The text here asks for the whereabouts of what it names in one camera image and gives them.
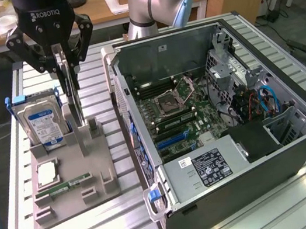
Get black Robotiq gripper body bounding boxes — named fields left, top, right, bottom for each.
left=10, top=0, right=80, bottom=53

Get slim green graphics card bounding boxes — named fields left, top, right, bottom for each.
left=51, top=41, right=87, bottom=130

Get white square block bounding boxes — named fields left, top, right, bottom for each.
left=0, top=13, right=21, bottom=38

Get white papers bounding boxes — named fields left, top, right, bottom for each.
left=104, top=0, right=131, bottom=16

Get hard disk in blue caddy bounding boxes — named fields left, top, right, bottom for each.
left=2, top=84, right=74, bottom=159

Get open socket cover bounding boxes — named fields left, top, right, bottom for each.
left=172, top=73, right=200, bottom=100

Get RAM stick with white labels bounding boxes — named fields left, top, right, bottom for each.
left=153, top=111, right=200, bottom=134

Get silver CPU chip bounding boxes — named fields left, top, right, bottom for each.
left=34, top=162, right=62, bottom=190

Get grey parts rack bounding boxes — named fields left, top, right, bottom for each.
left=12, top=98, right=127, bottom=229

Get blue expansion slot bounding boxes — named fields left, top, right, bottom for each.
left=154, top=131, right=191, bottom=151

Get metal disk bay cage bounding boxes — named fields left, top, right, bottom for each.
left=198, top=23, right=275, bottom=110

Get green motherboard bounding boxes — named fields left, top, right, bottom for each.
left=125, top=60, right=234, bottom=168

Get green RAM stick, bare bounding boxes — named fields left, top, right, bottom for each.
left=32, top=174, right=93, bottom=201

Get blue case latch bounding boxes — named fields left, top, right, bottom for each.
left=148, top=189, right=161, bottom=203

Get grey power supply unit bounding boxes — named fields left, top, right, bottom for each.
left=158, top=132, right=255, bottom=206

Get black floor adapter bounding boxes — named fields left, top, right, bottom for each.
left=263, top=8, right=282, bottom=24

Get black plastic shroud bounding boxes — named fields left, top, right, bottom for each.
left=227, top=116, right=286, bottom=166

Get open black PC case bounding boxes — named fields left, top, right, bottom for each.
left=98, top=3, right=306, bottom=229

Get orange wire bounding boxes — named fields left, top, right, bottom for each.
left=244, top=93, right=261, bottom=121

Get blue wire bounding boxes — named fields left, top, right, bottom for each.
left=256, top=82, right=282, bottom=117

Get grey disk bay bracket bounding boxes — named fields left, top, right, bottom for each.
left=260, top=103, right=306, bottom=150

